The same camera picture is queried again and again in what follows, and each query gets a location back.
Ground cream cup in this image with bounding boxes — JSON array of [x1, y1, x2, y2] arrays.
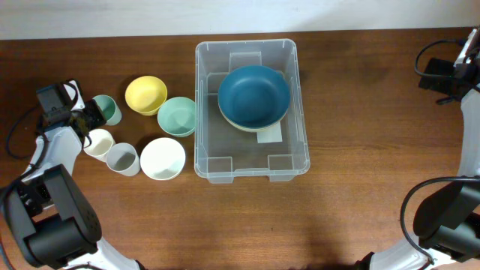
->
[[83, 129, 116, 162]]

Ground green cup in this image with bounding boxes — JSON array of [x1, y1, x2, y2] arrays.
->
[[93, 94, 122, 126]]

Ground grey cup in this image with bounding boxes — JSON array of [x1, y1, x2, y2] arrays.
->
[[106, 142, 141, 176]]

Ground yellow small bowl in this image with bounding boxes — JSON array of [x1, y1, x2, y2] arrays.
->
[[124, 76, 168, 116]]

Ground white small bowl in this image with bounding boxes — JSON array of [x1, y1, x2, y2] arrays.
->
[[140, 137, 186, 181]]

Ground green small bowl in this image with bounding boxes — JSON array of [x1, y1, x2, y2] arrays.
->
[[157, 97, 197, 137]]

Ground blue plate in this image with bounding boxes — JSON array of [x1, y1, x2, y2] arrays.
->
[[217, 65, 291, 109]]

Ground cream plate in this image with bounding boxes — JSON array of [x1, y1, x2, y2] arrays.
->
[[218, 105, 288, 132]]

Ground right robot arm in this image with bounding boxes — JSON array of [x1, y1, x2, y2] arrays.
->
[[354, 89, 479, 269]]

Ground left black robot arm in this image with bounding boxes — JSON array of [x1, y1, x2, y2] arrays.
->
[[1, 79, 144, 270]]

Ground clear plastic storage bin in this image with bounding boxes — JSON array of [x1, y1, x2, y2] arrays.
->
[[194, 39, 311, 184]]

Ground white label in bin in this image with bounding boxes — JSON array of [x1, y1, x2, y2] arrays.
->
[[256, 122, 283, 143]]

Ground right black cable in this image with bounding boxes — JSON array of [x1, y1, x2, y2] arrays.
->
[[398, 38, 480, 270]]

